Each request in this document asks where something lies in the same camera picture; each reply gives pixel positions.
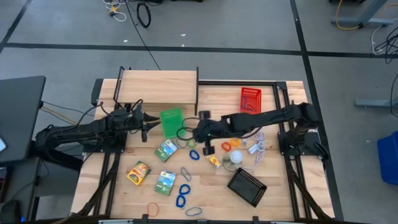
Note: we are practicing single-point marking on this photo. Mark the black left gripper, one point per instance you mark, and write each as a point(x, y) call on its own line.
point(145, 133)

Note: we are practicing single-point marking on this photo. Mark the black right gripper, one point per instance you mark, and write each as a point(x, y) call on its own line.
point(205, 130)

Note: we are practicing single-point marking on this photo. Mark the green coil wristband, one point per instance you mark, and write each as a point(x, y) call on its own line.
point(192, 147)

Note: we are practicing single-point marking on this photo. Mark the green plastic basket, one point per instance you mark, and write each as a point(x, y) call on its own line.
point(172, 123)

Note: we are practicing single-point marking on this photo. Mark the orange coil wristband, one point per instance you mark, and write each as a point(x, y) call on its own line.
point(222, 147)

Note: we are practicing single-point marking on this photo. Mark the green crayon box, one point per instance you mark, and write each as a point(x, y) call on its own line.
point(165, 182)
point(166, 150)

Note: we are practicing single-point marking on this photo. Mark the yellow coil wristband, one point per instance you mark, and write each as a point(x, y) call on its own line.
point(235, 145)

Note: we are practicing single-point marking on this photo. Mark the yellow crayon box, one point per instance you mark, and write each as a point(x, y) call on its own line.
point(138, 173)

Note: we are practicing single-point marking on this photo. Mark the light blue silicone wristband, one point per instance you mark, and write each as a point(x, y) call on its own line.
point(186, 212)

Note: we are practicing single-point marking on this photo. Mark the orange silicone wristband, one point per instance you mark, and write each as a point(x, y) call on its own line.
point(148, 210)

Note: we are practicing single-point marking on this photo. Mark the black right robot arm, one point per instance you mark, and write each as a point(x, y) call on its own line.
point(264, 119)

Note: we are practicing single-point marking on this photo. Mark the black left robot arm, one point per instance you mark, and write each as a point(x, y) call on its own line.
point(77, 132)

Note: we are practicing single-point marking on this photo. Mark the black desk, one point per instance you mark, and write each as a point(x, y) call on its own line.
point(18, 118)

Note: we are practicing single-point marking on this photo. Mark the grey desk foot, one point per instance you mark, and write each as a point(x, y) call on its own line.
point(373, 103)

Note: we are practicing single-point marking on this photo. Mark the desk with grey legs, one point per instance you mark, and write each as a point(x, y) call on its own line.
point(367, 21)

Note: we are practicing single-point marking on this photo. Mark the small wrapped crayon pack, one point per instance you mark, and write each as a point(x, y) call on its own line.
point(215, 161)

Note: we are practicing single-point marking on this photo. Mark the red plastic basket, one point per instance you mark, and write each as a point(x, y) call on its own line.
point(255, 93)

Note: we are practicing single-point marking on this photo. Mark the black mesh tray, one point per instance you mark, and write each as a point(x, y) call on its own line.
point(247, 186)

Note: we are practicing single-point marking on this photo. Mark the black computer mouse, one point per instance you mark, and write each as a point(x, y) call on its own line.
point(9, 213)

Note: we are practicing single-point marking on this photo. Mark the blue bin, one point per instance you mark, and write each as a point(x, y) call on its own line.
point(388, 158)

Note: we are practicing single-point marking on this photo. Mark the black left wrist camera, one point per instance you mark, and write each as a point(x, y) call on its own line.
point(136, 116)

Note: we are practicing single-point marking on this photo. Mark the wooden shelf riser black frame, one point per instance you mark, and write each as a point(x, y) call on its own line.
point(157, 87)

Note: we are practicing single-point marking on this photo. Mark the black table frame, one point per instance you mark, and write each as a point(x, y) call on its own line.
point(236, 82)

